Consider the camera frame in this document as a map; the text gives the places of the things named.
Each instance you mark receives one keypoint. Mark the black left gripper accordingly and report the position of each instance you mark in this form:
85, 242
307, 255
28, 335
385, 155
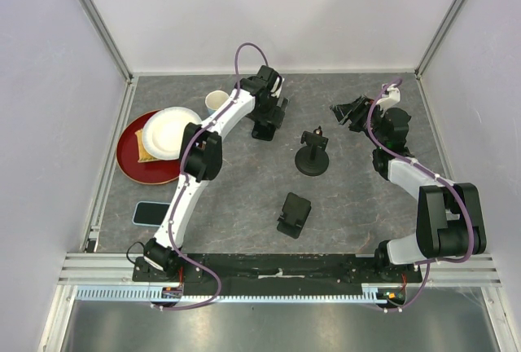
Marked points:
274, 118

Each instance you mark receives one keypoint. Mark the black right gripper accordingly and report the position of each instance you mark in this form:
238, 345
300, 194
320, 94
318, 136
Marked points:
355, 111

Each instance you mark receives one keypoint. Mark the black round-base phone stand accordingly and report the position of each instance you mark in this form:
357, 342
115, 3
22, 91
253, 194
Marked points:
312, 159

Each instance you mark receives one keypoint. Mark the black smartphone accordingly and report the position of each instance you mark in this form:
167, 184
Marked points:
279, 113

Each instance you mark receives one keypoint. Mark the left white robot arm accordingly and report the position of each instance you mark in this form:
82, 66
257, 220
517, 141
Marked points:
201, 162

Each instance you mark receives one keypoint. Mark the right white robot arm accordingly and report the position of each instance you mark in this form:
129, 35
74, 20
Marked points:
449, 222

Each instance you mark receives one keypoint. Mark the black folding phone stand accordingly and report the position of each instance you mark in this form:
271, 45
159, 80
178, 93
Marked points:
295, 212

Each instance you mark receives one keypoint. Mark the light blue ceramic mug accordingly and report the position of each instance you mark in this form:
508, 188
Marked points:
214, 100

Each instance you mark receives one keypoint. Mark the white paper plate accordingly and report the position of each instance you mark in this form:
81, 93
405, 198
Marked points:
162, 134

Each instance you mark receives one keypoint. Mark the red round tray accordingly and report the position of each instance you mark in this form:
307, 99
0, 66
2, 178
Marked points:
152, 173

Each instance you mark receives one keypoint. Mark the yellow sponge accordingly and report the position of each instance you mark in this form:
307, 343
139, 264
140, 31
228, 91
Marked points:
143, 155

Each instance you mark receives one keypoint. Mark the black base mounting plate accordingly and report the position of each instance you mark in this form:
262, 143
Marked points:
301, 272

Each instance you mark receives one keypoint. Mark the blue-cased smartphone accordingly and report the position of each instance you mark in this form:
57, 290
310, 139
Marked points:
149, 213

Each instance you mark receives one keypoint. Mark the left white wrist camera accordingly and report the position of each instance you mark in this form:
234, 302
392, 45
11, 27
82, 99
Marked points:
277, 88

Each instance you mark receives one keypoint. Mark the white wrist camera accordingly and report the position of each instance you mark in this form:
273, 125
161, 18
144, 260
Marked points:
277, 88
390, 98

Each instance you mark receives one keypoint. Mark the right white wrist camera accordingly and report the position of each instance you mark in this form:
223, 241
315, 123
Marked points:
390, 98

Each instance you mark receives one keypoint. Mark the light blue cable duct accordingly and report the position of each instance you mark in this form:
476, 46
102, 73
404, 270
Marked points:
160, 294

